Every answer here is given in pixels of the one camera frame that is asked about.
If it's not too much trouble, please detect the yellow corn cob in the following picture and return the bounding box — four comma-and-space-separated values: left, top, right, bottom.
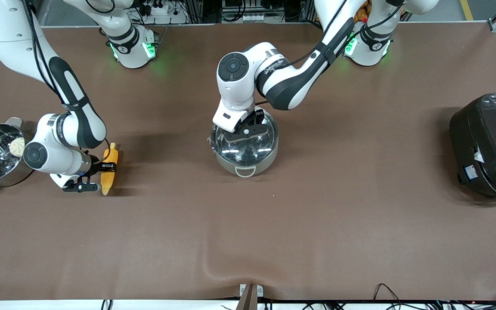
101, 143, 120, 196

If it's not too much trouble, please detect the glass pot lid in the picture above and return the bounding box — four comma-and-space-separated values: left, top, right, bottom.
211, 106, 279, 166

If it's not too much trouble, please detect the steel steamer pot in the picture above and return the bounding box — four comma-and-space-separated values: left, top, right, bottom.
0, 117, 41, 194

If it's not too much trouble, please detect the grey cooking pot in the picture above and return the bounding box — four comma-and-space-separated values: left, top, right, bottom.
208, 105, 280, 178

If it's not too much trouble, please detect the brown table mat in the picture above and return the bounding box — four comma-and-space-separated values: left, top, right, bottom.
0, 22, 496, 302

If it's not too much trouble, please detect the large white power strip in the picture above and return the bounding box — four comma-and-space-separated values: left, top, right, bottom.
145, 2, 172, 16

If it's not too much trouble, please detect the orange packaged snacks pile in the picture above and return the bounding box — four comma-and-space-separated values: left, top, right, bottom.
353, 0, 371, 22

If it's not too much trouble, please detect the metal stand bracket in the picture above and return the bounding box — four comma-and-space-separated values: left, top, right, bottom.
239, 283, 264, 310

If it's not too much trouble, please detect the black looped floor cable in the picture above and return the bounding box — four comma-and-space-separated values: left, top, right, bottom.
373, 283, 408, 310

